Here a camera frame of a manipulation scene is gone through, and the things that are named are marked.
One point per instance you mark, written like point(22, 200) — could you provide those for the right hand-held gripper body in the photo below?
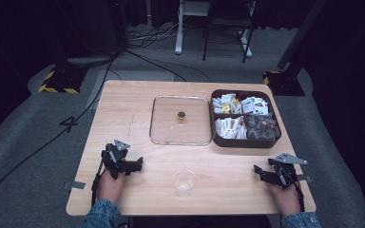
point(285, 171)

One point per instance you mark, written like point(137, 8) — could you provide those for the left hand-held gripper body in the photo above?
point(115, 156)

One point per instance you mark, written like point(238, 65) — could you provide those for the person's right hand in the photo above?
point(286, 199)

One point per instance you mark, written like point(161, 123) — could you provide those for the person's left hand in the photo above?
point(109, 187)

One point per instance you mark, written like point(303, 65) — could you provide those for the grey tape strip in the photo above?
point(77, 185)
point(306, 179)

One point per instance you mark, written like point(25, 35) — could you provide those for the dark brown compartment box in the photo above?
point(245, 144)

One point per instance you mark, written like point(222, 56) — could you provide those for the pile of dark grey packets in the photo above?
point(261, 127)

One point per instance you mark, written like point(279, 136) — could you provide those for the clear plastic cup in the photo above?
point(184, 183)

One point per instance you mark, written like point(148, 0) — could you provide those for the pile of white stick packets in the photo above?
point(231, 127)

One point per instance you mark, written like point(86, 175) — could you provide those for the square glass lid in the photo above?
point(180, 129)

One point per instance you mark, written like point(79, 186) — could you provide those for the pile of white dark-print packets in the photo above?
point(256, 105)

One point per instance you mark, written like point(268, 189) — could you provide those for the pile of white yellow packets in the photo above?
point(226, 104)

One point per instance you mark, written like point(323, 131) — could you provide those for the black stand base striped tape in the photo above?
point(283, 83)
point(61, 81)

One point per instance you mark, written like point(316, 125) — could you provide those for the white desk frame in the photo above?
point(180, 34)

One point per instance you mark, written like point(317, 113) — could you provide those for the black metal chair frame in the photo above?
point(226, 22)

